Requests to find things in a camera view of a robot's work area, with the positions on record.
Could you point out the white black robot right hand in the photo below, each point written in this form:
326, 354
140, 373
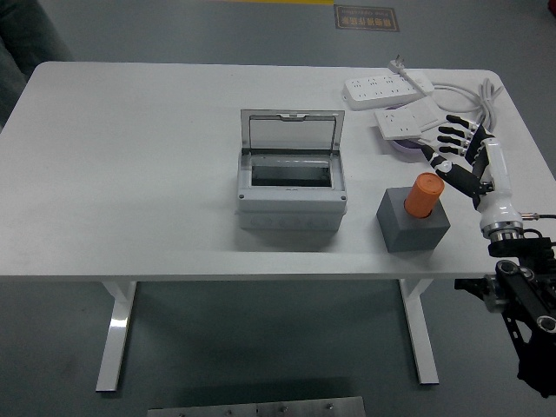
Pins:
497, 182

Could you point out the white wall switch panel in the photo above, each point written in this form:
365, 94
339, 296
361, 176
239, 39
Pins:
425, 113

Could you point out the grey plastic enclosure box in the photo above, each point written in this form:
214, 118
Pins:
291, 204

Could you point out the small red object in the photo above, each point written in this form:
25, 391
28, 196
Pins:
551, 15

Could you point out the white table leg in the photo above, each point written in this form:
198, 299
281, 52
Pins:
419, 330
115, 334

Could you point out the dark grey fabric object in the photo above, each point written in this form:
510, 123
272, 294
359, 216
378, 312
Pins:
26, 52

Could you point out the white power strip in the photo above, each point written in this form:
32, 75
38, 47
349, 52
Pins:
373, 93

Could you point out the brown floor sign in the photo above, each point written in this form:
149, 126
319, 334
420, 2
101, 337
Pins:
367, 17

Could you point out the orange cylindrical battery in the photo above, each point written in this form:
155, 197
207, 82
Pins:
423, 195

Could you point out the grey cube holder block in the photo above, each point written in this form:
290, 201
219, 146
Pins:
408, 234

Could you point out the white flat cover panel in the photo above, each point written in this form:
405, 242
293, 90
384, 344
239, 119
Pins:
430, 132

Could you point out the black table control panel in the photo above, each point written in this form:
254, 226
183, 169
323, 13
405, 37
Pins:
462, 284

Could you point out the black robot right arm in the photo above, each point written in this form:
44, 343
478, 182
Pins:
521, 286

